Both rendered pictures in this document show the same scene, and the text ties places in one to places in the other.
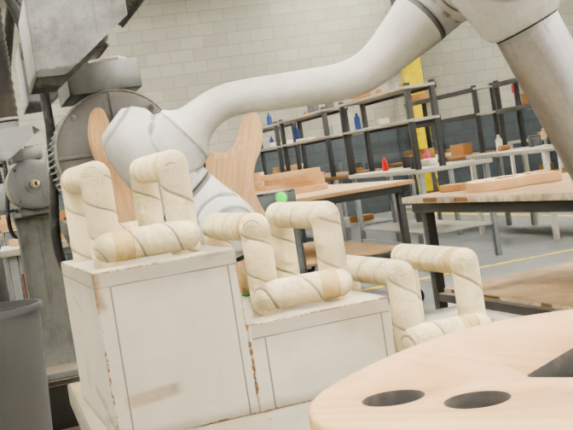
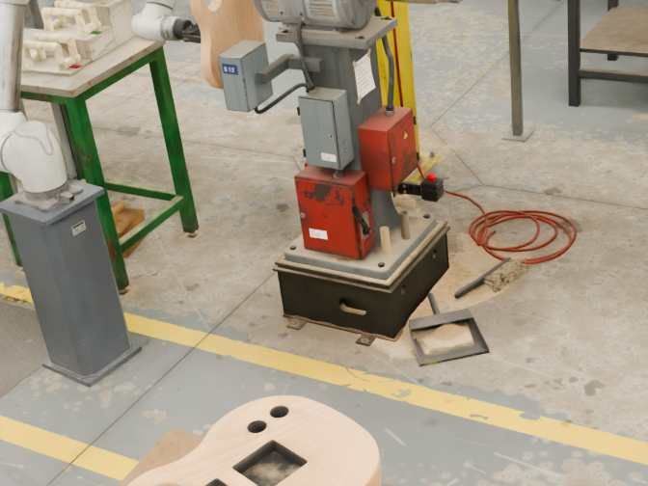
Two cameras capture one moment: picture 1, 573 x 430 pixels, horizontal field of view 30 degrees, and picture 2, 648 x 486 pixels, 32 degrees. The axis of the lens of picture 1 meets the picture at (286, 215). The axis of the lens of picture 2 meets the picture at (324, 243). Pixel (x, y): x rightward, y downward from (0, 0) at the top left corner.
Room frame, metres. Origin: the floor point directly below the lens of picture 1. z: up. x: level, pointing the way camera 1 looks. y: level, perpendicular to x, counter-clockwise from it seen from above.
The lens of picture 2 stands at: (5.18, -2.17, 2.40)
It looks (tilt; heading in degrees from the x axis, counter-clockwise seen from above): 30 degrees down; 140
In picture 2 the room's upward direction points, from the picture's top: 8 degrees counter-clockwise
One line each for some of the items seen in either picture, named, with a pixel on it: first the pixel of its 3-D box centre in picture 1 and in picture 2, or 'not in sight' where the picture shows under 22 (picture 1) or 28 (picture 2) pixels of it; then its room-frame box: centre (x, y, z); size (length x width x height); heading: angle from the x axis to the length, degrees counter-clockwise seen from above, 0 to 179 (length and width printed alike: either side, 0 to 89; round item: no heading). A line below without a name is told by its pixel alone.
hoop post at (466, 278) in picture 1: (470, 301); (26, 55); (1.22, -0.19, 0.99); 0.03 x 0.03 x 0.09
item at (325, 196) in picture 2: not in sight; (334, 204); (2.45, 0.22, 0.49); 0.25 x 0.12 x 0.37; 15
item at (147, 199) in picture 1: (148, 209); not in sight; (1.28, 0.16, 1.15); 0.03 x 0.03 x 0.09
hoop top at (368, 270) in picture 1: (370, 270); (53, 38); (1.28, -0.09, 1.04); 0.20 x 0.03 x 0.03; 18
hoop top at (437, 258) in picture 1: (431, 258); (40, 45); (1.30, -0.17, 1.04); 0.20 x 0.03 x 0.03; 18
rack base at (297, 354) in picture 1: (285, 339); (75, 41); (1.24, 0.02, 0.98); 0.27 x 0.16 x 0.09; 19
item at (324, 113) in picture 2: not in sight; (320, 92); (2.45, 0.23, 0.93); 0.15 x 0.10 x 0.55; 15
